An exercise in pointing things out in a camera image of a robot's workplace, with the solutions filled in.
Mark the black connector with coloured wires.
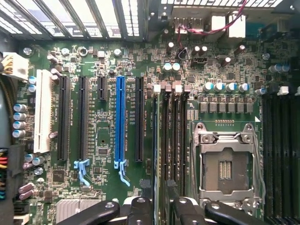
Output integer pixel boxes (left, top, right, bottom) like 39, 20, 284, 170
0, 144, 25, 204

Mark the white-labelled rear port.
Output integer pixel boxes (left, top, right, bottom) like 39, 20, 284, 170
228, 14, 247, 38

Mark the long black expansion slot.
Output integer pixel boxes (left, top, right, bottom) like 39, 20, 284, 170
77, 76, 90, 161
135, 76, 145, 163
57, 75, 71, 162

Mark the red and purple wire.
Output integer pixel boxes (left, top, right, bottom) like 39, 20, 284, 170
175, 0, 248, 60

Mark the white power connector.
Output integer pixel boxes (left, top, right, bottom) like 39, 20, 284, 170
0, 52, 30, 82

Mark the silver finned heatsink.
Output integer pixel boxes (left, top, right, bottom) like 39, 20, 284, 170
56, 199, 102, 224

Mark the metal CPU socket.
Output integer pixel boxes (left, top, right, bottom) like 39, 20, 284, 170
191, 121, 267, 217

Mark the dark metal PC case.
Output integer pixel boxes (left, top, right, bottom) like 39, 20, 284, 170
0, 0, 300, 225

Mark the white PCI expansion slot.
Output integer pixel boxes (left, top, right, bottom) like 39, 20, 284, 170
33, 69, 53, 154

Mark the wire locking lever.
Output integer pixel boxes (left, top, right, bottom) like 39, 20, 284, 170
252, 131, 267, 205
191, 131, 200, 200

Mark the metal rear port block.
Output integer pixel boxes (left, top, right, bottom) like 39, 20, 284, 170
172, 6, 227, 41

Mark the short black expansion slot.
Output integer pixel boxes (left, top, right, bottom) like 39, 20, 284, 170
97, 76, 108, 102

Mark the green PC motherboard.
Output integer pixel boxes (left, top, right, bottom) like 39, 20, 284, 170
13, 35, 300, 225

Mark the blue expansion slot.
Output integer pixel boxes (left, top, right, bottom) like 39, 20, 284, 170
115, 75, 127, 163

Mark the light blue slot clip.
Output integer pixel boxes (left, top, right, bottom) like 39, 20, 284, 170
73, 159, 91, 187
113, 159, 131, 188

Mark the black RAM slot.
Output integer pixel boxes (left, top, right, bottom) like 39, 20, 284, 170
162, 85, 170, 182
171, 84, 180, 188
262, 91, 274, 221
291, 86, 300, 225
282, 86, 292, 225
273, 90, 283, 225
180, 85, 188, 191

